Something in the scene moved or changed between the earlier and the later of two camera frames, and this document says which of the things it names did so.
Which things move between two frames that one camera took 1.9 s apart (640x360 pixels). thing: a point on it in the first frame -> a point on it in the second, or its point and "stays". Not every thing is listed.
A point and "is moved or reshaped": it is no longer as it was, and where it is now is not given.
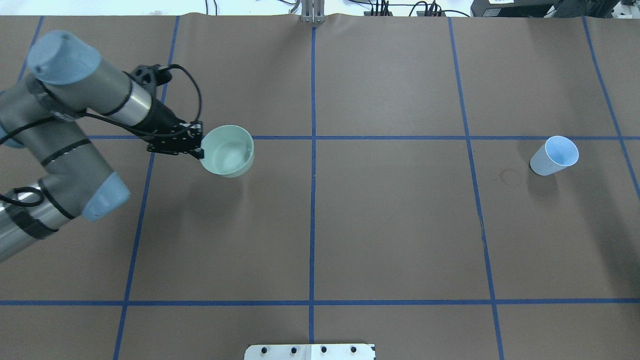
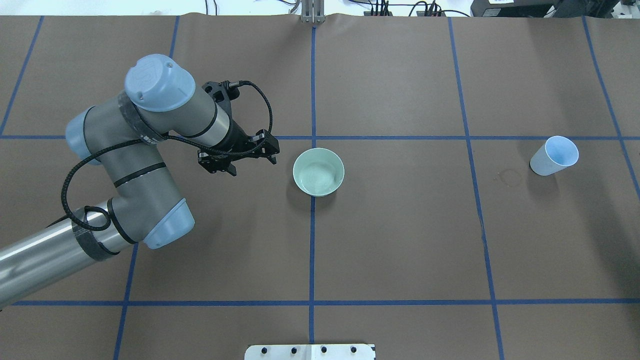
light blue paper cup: [558, 152] stays
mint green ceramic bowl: [229, 151] is moved or reshaped
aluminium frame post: [313, 11] stays
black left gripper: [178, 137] -> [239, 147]
